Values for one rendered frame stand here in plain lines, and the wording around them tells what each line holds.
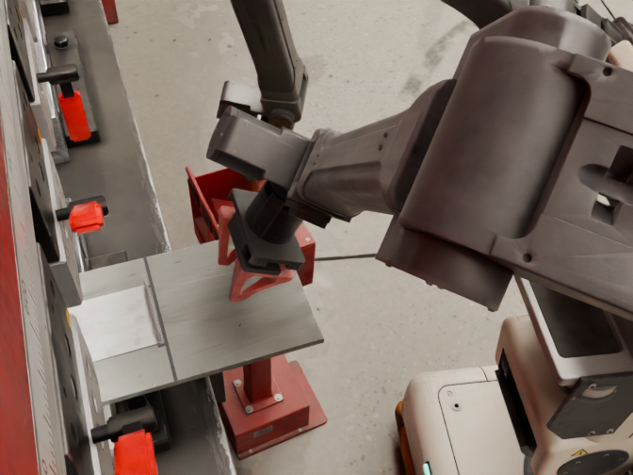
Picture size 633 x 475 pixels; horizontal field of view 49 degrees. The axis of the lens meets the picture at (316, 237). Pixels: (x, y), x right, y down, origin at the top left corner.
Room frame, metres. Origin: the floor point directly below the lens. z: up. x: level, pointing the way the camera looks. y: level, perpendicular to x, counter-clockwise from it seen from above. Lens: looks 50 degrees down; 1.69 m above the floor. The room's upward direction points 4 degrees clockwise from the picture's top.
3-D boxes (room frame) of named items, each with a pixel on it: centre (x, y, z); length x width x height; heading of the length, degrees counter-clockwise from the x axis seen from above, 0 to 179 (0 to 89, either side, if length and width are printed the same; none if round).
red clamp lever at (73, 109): (0.56, 0.28, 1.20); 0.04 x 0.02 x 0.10; 113
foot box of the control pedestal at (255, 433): (0.81, 0.09, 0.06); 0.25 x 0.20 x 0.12; 119
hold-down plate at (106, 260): (0.45, 0.24, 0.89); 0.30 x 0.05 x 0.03; 23
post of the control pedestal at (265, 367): (0.79, 0.12, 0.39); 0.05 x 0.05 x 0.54; 29
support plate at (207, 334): (0.45, 0.14, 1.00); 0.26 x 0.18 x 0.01; 113
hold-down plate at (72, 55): (0.97, 0.46, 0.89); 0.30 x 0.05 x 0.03; 23
